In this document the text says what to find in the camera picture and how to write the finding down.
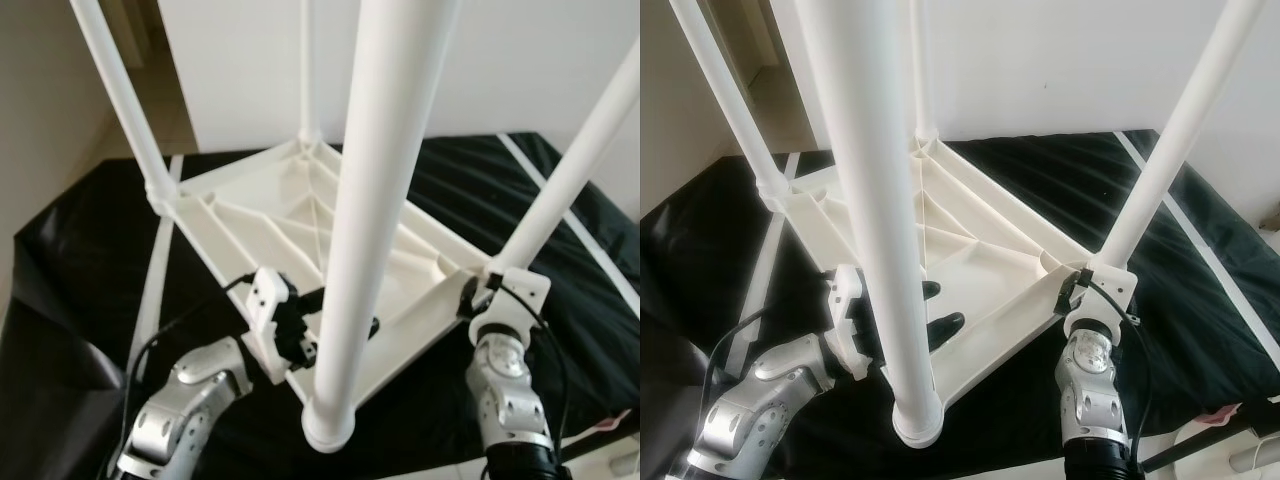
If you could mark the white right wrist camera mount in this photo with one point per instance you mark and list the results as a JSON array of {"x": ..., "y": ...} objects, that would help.
[
  {"x": 1105, "y": 290},
  {"x": 515, "y": 295}
]

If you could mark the pink object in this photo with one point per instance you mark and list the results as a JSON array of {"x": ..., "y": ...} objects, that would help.
[
  {"x": 605, "y": 422},
  {"x": 1222, "y": 412}
]

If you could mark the brown wooden object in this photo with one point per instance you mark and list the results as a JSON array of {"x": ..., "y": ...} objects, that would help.
[{"x": 1272, "y": 215}]

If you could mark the black stand bar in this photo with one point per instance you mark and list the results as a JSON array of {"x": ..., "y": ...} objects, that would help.
[{"x": 1200, "y": 445}]

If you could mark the black cloth cover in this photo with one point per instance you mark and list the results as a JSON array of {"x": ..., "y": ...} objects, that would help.
[
  {"x": 480, "y": 180},
  {"x": 1050, "y": 170}
]

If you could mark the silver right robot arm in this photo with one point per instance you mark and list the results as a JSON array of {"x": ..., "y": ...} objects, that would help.
[
  {"x": 1090, "y": 390},
  {"x": 505, "y": 390}
]

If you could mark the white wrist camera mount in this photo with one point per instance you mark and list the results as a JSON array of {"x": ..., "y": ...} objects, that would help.
[
  {"x": 850, "y": 310},
  {"x": 515, "y": 295},
  {"x": 265, "y": 300},
  {"x": 1105, "y": 290}
]

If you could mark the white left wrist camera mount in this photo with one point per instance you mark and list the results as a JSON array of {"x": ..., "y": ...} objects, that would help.
[
  {"x": 850, "y": 310},
  {"x": 265, "y": 300}
]

